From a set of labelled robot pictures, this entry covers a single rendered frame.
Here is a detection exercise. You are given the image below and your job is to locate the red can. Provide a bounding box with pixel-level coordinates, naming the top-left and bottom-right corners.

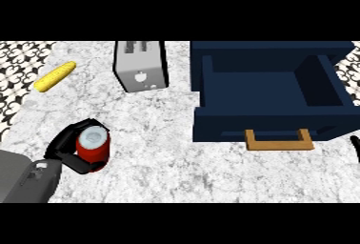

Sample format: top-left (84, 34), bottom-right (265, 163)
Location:
top-left (75, 125), bottom-right (110, 173)

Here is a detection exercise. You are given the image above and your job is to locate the dark blue open drawer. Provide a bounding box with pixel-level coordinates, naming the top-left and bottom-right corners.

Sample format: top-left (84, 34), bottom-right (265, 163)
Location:
top-left (191, 53), bottom-right (360, 143)

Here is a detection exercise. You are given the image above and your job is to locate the wooden drawer handle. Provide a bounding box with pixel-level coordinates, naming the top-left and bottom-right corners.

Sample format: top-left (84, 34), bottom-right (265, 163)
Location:
top-left (243, 128), bottom-right (315, 152)

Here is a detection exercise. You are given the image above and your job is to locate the dark blue cabinet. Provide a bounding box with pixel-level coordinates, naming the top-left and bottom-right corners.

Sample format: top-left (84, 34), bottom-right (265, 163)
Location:
top-left (190, 41), bottom-right (357, 93)

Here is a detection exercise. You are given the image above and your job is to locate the silver toaster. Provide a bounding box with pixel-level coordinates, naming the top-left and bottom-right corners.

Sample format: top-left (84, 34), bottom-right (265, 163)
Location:
top-left (112, 41), bottom-right (169, 93)

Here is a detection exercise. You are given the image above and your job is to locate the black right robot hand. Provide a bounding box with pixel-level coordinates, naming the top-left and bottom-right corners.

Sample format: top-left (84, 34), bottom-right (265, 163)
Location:
top-left (348, 134), bottom-right (360, 153)

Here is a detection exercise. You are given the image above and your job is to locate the yellow corn cob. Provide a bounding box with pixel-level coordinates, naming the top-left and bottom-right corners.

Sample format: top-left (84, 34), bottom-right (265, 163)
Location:
top-left (32, 61), bottom-right (76, 93)

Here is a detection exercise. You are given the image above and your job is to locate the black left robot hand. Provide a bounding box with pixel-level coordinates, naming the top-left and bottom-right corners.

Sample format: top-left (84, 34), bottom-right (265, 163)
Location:
top-left (42, 118), bottom-right (110, 175)

